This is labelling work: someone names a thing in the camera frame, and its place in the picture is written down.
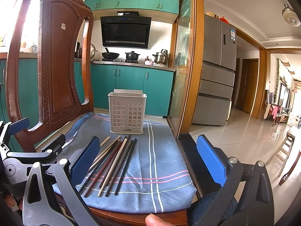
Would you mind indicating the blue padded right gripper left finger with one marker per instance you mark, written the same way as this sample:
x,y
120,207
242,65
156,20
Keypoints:
x,y
39,199

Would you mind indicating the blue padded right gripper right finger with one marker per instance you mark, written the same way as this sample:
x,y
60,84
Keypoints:
x,y
245,196

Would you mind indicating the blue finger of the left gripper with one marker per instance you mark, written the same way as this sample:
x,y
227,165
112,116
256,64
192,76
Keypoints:
x,y
55,146
18,126

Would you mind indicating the dark red chopstick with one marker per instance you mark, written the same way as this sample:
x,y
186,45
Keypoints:
x,y
106,164

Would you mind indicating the white cream chopstick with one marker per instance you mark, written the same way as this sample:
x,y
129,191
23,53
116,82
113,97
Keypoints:
x,y
113,167

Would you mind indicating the black chopstick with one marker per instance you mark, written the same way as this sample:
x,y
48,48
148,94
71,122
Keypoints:
x,y
125,167
118,167

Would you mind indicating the person's left hand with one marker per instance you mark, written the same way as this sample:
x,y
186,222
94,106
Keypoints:
x,y
12,203

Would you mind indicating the person's thumb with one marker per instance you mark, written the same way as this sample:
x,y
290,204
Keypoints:
x,y
153,220

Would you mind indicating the silver multi-door refrigerator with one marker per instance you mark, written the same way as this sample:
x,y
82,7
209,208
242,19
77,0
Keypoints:
x,y
218,73

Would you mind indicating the brown wooden door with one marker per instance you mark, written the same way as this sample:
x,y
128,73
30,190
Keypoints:
x,y
248,84

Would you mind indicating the white plastic utensil holder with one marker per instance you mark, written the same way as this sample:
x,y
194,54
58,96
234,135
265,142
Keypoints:
x,y
126,110

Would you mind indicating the stainless steel pot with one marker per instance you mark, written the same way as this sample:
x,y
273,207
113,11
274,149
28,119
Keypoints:
x,y
161,57

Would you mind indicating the black wok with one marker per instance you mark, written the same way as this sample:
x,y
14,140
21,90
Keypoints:
x,y
109,56

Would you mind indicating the pink small pot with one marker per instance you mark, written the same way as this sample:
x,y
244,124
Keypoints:
x,y
148,61

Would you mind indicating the black cooking pot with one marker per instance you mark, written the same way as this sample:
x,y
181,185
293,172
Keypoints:
x,y
131,57

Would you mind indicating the carved brown wooden chair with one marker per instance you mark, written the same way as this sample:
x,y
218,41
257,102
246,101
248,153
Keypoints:
x,y
65,28

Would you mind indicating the black range hood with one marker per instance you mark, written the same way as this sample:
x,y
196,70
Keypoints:
x,y
129,30

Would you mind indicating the ceiling light fixture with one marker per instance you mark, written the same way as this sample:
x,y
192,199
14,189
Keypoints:
x,y
290,17

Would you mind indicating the glass sliding door wooden frame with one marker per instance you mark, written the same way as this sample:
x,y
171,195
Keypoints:
x,y
186,58

